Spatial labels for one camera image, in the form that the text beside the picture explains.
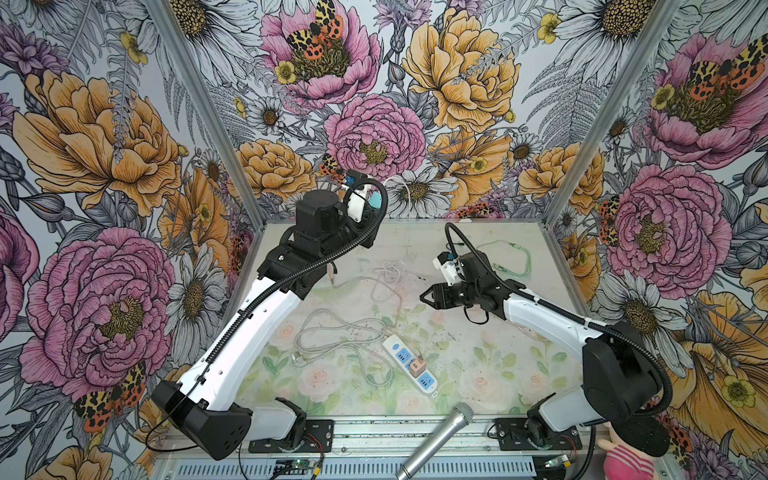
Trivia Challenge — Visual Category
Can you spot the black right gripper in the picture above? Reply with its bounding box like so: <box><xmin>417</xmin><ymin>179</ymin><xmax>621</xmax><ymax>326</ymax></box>
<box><xmin>419</xmin><ymin>282</ymin><xmax>481</xmax><ymax>310</ymax></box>

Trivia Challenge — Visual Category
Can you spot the teal charger with white cable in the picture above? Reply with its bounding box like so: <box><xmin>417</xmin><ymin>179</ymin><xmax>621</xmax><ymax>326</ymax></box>
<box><xmin>368</xmin><ymin>191</ymin><xmax>383</xmax><ymax>209</ymax></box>

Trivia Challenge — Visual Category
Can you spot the green multi-head USB cable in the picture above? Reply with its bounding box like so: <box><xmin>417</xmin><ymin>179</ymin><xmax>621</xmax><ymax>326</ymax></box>
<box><xmin>476</xmin><ymin>239</ymin><xmax>533</xmax><ymax>280</ymax></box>

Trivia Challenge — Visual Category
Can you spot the pink brown USB charger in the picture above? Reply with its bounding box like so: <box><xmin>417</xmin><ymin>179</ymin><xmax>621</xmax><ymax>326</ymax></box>
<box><xmin>409</xmin><ymin>357</ymin><xmax>426</xmax><ymax>378</ymax></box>

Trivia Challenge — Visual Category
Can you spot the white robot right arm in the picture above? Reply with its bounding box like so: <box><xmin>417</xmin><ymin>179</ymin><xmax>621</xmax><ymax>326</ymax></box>
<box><xmin>420</xmin><ymin>251</ymin><xmax>669</xmax><ymax>432</ymax></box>

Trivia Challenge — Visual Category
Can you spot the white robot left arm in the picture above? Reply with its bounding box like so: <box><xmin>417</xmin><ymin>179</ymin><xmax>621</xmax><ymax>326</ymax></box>
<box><xmin>151</xmin><ymin>184</ymin><xmax>388</xmax><ymax>460</ymax></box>

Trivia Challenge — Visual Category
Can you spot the white blue power strip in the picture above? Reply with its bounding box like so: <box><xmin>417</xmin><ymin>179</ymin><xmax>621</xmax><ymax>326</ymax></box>
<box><xmin>382</xmin><ymin>334</ymin><xmax>439</xmax><ymax>397</ymax></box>

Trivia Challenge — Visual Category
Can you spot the silver microphone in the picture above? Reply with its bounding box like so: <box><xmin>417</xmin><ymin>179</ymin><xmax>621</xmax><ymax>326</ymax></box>
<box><xmin>395</xmin><ymin>403</ymin><xmax>474</xmax><ymax>480</ymax></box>

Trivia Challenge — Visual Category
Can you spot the green circuit board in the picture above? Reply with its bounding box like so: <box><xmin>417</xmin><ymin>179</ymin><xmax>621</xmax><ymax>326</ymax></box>
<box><xmin>272</xmin><ymin>459</ymin><xmax>317</xmax><ymax>477</ymax></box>

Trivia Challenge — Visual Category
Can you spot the pink doll with black hat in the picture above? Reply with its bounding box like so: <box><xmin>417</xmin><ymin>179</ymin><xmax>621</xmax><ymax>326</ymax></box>
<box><xmin>597</xmin><ymin>417</ymin><xmax>670</xmax><ymax>480</ymax></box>

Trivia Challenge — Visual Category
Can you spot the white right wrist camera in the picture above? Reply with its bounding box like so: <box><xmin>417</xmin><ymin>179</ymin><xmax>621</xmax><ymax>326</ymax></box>
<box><xmin>433</xmin><ymin>251</ymin><xmax>465</xmax><ymax>286</ymax></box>

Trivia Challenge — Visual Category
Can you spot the white thin USB cable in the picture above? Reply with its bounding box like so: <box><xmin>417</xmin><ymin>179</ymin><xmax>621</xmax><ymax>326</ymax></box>
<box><xmin>368</xmin><ymin>259</ymin><xmax>409</xmax><ymax>304</ymax></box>

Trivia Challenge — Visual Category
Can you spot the black corrugated cable conduit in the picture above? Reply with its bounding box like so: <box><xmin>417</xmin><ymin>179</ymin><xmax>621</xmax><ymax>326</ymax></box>
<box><xmin>443</xmin><ymin>222</ymin><xmax>674</xmax><ymax>418</ymax></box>

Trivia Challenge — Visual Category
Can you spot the white power strip cord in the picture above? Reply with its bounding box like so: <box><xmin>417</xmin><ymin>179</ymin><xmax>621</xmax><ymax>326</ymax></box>
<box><xmin>292</xmin><ymin>307</ymin><xmax>395</xmax><ymax>388</ymax></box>

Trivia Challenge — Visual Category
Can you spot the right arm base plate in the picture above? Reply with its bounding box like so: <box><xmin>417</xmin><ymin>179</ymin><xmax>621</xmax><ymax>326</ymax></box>
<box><xmin>486</xmin><ymin>417</ymin><xmax>582</xmax><ymax>452</ymax></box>

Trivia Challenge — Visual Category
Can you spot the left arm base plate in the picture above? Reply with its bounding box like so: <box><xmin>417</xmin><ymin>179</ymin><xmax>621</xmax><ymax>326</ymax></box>
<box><xmin>247</xmin><ymin>419</ymin><xmax>336</xmax><ymax>454</ymax></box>

